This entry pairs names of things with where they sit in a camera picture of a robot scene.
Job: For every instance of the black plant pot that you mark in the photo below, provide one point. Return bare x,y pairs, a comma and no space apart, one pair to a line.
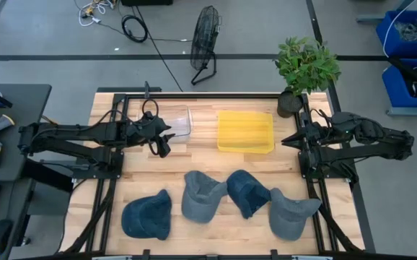
288,104

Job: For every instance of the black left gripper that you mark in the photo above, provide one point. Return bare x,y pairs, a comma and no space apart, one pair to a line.
143,126

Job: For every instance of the gray cap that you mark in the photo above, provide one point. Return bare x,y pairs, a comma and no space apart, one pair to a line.
289,216
201,202

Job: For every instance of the dark blue cap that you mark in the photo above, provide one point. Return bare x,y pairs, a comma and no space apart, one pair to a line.
246,193
146,216

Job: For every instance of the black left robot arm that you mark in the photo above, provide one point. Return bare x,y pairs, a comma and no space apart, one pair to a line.
68,131

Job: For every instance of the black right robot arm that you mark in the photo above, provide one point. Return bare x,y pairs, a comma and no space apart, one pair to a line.
374,144

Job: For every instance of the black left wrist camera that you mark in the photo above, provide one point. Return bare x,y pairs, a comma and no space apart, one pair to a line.
163,148

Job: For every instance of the black floor fan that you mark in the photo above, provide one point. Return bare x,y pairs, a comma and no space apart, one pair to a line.
204,36

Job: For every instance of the yellow plastic bin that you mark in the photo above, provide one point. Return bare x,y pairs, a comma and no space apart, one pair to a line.
245,131

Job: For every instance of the black aluminium table frame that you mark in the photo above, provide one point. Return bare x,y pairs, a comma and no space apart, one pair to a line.
230,96

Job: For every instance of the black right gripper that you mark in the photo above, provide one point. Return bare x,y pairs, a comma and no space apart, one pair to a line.
316,135

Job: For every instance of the black desk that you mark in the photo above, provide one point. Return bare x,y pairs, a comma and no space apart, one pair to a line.
24,104

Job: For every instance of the green leafy plant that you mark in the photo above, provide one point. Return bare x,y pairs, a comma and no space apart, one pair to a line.
306,65

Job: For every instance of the blue storage bin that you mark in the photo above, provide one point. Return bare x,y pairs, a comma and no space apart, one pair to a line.
396,90
392,39

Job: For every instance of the clear plastic bin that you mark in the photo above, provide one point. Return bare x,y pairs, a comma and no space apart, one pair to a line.
181,122

